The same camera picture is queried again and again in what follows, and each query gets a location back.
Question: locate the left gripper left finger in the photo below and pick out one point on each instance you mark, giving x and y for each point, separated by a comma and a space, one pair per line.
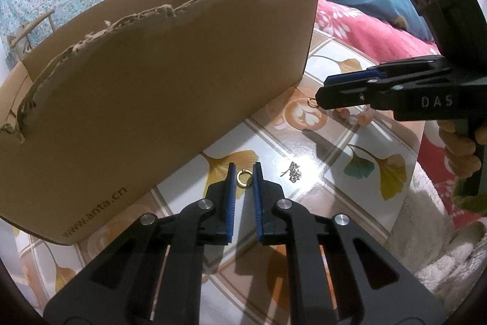
152, 272

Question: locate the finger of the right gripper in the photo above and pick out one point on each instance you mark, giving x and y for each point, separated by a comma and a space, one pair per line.
396, 72
376, 94

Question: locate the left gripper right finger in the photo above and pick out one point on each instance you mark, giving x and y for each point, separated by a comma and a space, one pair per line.
337, 272

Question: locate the person's right hand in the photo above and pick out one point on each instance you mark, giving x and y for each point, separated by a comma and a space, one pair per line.
460, 151

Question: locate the pink floral blanket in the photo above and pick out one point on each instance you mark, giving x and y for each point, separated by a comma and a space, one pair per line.
383, 43

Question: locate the white fluffy rug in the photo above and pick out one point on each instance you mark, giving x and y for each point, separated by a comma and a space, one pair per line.
448, 262

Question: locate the brown cardboard box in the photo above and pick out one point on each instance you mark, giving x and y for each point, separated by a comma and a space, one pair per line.
124, 94

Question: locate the wooden chair black seat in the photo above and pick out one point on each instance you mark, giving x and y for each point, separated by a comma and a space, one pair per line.
26, 29

